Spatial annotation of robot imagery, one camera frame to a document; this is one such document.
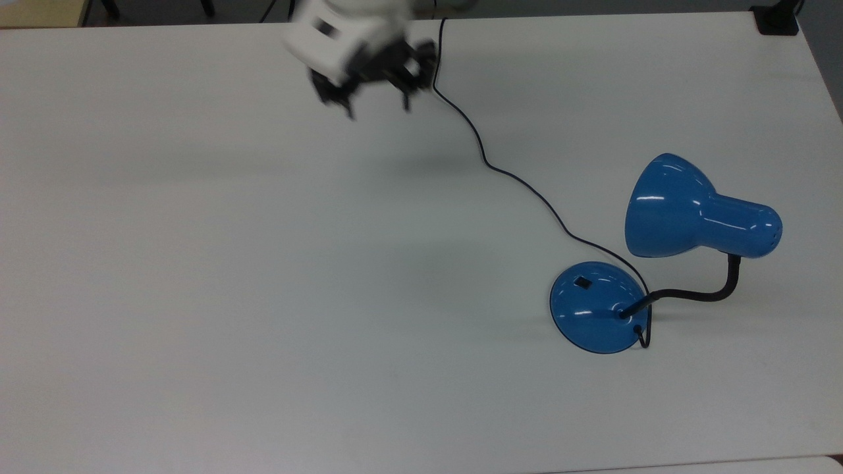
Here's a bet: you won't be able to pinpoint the black lamp power cable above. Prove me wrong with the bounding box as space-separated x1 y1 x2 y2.
430 18 654 350

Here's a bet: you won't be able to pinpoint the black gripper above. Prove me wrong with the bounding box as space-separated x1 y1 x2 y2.
310 39 440 122

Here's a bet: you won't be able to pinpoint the white adjacent table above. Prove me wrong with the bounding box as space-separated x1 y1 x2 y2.
540 453 843 474

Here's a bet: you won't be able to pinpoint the light wooden table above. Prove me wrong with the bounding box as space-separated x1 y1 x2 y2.
0 0 91 29

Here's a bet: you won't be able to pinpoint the dark hanging cables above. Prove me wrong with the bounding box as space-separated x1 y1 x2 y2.
258 0 296 24

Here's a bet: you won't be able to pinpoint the black clamp block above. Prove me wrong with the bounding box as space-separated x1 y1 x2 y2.
749 0 807 36

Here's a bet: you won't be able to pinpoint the blue desk lamp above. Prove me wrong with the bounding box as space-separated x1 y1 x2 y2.
549 152 784 356

